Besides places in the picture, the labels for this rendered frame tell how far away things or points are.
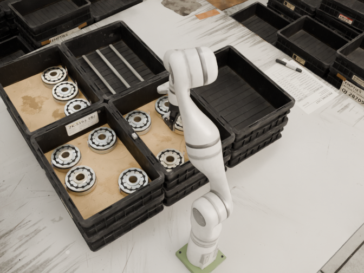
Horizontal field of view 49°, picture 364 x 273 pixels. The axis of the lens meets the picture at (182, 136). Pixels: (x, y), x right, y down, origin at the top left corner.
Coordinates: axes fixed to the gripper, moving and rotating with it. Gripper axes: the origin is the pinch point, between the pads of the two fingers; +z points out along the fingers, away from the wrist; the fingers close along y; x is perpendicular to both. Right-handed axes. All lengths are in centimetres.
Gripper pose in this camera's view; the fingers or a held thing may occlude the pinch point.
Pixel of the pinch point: (177, 124)
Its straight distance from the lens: 150.0
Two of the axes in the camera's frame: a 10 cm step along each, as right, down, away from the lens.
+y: 8.0, -4.5, 3.9
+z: -0.3, 6.2, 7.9
